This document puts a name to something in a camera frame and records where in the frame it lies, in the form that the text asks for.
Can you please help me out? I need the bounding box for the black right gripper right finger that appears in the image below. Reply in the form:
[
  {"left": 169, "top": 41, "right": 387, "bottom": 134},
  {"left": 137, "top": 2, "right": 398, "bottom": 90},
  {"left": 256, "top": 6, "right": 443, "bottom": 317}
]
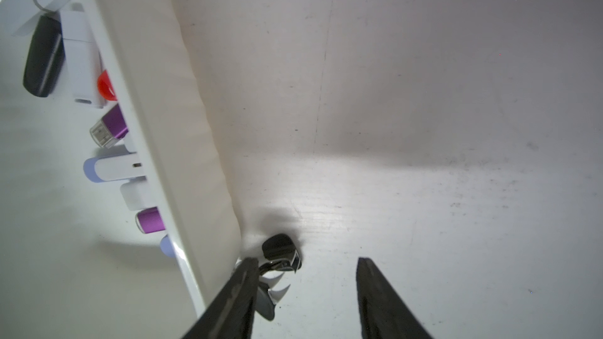
[{"left": 356, "top": 257, "right": 432, "bottom": 339}]

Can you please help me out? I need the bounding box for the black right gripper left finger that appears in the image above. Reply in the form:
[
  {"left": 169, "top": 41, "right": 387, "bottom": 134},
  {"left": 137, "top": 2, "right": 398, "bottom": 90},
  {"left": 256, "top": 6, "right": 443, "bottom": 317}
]
[{"left": 183, "top": 257, "right": 259, "bottom": 339}]

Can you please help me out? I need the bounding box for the white blue usb drive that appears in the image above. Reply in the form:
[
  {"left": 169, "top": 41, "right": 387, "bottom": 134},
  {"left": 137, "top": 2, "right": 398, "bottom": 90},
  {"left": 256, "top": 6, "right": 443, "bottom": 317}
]
[{"left": 160, "top": 235, "right": 176, "bottom": 258}]

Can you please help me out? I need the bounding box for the dark purple usb drive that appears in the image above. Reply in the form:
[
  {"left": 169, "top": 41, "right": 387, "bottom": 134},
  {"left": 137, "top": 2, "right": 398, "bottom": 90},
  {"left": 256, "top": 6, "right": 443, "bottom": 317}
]
[{"left": 135, "top": 207, "right": 166, "bottom": 234}]

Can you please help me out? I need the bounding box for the white storage box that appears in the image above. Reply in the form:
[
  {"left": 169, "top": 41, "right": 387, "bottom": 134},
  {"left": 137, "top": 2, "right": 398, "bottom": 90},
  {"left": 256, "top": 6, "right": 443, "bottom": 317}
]
[{"left": 0, "top": 0, "right": 243, "bottom": 339}]

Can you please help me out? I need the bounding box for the silver purple usb drive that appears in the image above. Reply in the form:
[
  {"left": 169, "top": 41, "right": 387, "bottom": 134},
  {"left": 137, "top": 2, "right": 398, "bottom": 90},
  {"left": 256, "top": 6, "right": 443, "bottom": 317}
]
[{"left": 83, "top": 153, "right": 146, "bottom": 183}]

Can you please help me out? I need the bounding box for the red translucent usb drive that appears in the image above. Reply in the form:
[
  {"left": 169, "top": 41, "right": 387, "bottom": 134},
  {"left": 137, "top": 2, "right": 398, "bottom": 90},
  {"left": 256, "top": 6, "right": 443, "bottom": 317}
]
[{"left": 97, "top": 70, "right": 117, "bottom": 101}]

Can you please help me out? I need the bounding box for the black oblong usb drive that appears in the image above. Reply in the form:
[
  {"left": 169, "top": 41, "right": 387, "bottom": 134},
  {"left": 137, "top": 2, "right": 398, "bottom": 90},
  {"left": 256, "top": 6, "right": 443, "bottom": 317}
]
[{"left": 23, "top": 16, "right": 65, "bottom": 98}]

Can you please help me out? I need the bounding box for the white clear usb drive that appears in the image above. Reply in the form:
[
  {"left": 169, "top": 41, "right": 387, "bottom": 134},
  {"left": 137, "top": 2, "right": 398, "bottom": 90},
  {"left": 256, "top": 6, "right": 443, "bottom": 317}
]
[{"left": 119, "top": 177, "right": 156, "bottom": 211}]

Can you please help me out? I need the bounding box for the black binder clip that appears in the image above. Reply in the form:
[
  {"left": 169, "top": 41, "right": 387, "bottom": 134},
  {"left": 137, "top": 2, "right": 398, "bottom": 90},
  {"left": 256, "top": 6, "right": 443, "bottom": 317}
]
[{"left": 245, "top": 233, "right": 302, "bottom": 323}]

